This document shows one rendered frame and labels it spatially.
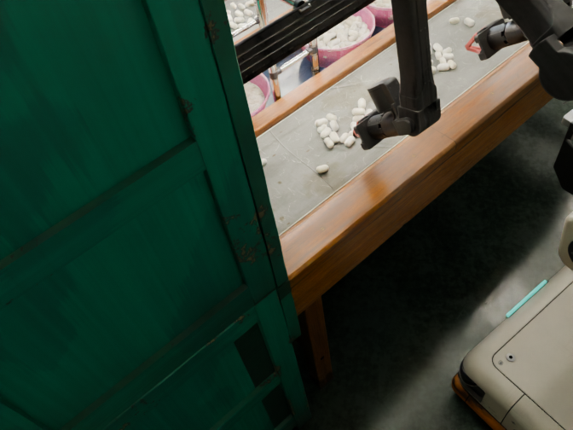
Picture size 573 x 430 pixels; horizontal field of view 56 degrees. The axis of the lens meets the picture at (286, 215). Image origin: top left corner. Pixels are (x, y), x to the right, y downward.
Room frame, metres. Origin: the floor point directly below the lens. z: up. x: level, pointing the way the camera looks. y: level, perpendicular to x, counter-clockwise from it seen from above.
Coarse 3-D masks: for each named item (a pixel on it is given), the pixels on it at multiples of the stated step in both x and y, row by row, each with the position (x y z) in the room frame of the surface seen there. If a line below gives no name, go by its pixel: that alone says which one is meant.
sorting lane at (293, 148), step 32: (480, 0) 1.53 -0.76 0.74; (448, 32) 1.40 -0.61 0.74; (384, 64) 1.31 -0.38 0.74; (480, 64) 1.22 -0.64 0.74; (320, 96) 1.22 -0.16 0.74; (352, 96) 1.19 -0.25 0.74; (448, 96) 1.11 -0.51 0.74; (288, 128) 1.12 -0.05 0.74; (288, 160) 1.00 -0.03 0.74; (320, 160) 0.97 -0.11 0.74; (352, 160) 0.95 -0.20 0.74; (288, 192) 0.89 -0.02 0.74; (320, 192) 0.87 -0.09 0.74; (288, 224) 0.79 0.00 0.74
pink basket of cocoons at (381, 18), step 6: (426, 0) 1.58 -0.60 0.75; (372, 6) 1.57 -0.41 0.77; (372, 12) 1.59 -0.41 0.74; (378, 12) 1.57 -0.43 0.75; (384, 12) 1.56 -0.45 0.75; (390, 12) 1.55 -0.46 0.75; (378, 18) 1.58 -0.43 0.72; (384, 18) 1.56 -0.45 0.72; (378, 24) 1.59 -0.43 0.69; (384, 24) 1.57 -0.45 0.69; (390, 24) 1.57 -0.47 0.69
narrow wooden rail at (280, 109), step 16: (432, 0) 1.55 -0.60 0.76; (448, 0) 1.53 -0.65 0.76; (432, 16) 1.49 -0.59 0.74; (384, 32) 1.43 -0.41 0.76; (368, 48) 1.37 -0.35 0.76; (384, 48) 1.37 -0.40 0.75; (336, 64) 1.32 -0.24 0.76; (352, 64) 1.31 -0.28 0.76; (320, 80) 1.26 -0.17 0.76; (336, 80) 1.27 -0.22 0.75; (288, 96) 1.22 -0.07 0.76; (304, 96) 1.21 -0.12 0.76; (272, 112) 1.17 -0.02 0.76; (288, 112) 1.17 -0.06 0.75; (256, 128) 1.12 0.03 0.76
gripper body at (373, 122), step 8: (376, 112) 0.94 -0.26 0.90; (368, 120) 0.92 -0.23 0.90; (376, 120) 0.89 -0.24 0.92; (360, 128) 0.91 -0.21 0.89; (368, 128) 0.90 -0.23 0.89; (376, 128) 0.88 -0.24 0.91; (360, 136) 0.89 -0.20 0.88; (368, 136) 0.90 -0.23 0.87; (376, 136) 0.88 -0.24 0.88; (384, 136) 0.87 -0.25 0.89; (368, 144) 0.88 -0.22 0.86; (376, 144) 0.88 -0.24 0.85
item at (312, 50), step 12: (264, 0) 1.23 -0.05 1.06; (288, 0) 1.12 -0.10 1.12; (300, 0) 1.10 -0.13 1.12; (264, 12) 1.23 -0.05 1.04; (300, 12) 1.08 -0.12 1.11; (264, 24) 1.23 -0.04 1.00; (312, 48) 1.30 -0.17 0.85; (312, 60) 1.31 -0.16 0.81; (276, 72) 1.23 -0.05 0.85; (312, 72) 1.31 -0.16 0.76; (276, 84) 1.23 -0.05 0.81; (276, 96) 1.23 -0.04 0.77
